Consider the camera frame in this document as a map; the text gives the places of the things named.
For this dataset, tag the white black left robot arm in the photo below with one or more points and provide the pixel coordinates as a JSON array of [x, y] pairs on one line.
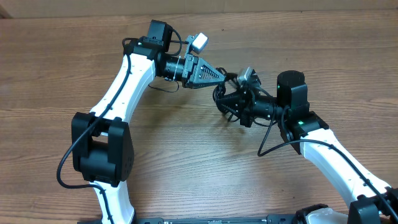
[[102, 149]]

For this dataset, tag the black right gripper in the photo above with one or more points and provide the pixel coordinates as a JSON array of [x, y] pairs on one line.
[[243, 102]]

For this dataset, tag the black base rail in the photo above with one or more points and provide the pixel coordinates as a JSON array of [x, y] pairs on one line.
[[214, 221]]

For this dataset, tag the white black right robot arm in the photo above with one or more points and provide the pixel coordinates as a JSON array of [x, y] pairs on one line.
[[369, 199]]

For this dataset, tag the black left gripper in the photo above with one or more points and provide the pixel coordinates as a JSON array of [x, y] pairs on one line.
[[194, 67]]

